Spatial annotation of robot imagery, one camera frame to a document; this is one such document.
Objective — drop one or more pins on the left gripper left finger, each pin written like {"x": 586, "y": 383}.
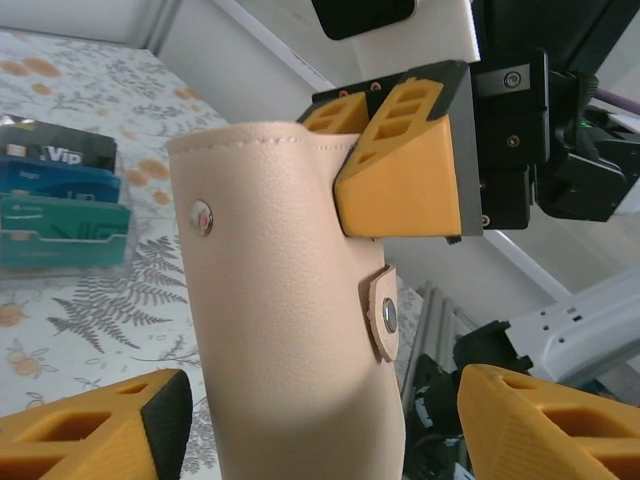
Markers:
{"x": 75, "y": 440}

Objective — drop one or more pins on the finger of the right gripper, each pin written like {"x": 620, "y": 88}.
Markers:
{"x": 335, "y": 117}
{"x": 405, "y": 185}

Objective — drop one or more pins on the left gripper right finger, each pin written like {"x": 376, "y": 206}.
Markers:
{"x": 550, "y": 440}

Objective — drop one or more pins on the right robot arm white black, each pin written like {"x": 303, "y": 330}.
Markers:
{"x": 590, "y": 320}

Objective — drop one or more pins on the teal green card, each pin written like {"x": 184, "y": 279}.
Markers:
{"x": 60, "y": 225}

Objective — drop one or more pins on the dark blue card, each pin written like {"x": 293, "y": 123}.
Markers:
{"x": 60, "y": 180}

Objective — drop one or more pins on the black Vip card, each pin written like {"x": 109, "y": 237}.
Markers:
{"x": 65, "y": 145}

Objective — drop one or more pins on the floral printed table cloth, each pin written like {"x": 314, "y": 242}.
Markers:
{"x": 75, "y": 325}

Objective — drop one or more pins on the teal black small box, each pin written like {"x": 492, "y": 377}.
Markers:
{"x": 65, "y": 250}

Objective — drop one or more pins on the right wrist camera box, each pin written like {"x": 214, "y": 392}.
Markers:
{"x": 425, "y": 40}

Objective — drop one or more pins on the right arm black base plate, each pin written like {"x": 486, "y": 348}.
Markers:
{"x": 430, "y": 385}

